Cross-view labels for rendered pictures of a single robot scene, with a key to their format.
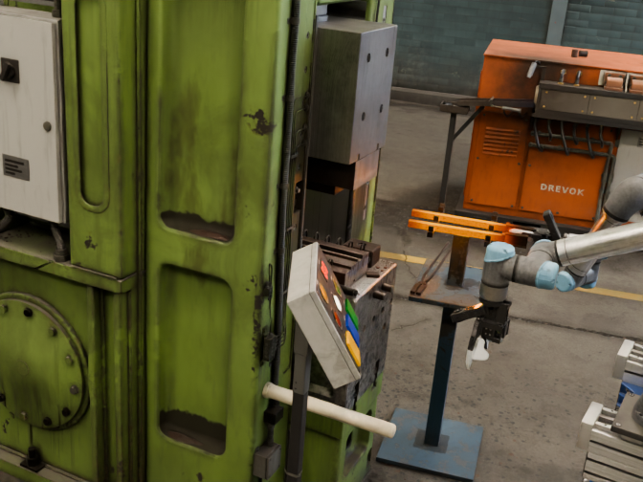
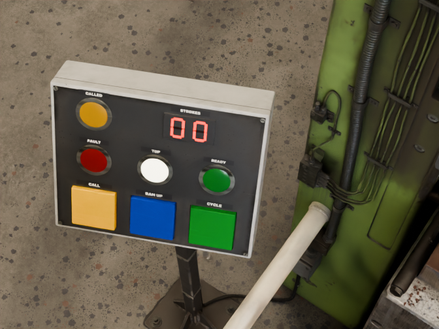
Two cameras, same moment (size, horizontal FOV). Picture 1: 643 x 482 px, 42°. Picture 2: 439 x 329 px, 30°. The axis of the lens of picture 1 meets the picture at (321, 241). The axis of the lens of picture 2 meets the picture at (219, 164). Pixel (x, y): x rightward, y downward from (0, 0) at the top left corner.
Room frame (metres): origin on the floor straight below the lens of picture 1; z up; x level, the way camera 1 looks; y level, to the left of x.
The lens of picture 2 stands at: (2.30, -0.60, 2.25)
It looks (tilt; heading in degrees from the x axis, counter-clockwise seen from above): 63 degrees down; 103
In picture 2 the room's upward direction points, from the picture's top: 1 degrees counter-clockwise
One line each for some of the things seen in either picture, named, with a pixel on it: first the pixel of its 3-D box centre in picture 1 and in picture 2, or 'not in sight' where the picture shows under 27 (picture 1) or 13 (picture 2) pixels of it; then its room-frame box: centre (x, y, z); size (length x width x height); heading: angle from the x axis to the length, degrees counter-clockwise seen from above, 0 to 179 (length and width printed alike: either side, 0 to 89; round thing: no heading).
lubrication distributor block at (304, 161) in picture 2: (270, 346); (314, 172); (2.33, 0.14, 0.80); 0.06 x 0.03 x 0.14; 156
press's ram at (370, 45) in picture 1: (320, 81); not in sight; (2.74, 0.05, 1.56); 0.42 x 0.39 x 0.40; 66
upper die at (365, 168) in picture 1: (309, 157); not in sight; (2.70, 0.06, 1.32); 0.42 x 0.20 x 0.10; 66
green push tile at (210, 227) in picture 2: (350, 315); (212, 226); (2.17, -0.10, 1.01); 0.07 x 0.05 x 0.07; 1
